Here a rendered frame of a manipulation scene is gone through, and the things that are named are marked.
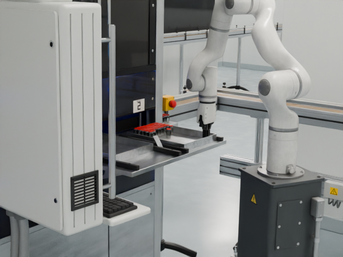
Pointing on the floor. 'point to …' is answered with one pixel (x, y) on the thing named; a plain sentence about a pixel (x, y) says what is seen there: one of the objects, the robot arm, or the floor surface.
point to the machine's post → (154, 115)
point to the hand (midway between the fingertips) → (206, 133)
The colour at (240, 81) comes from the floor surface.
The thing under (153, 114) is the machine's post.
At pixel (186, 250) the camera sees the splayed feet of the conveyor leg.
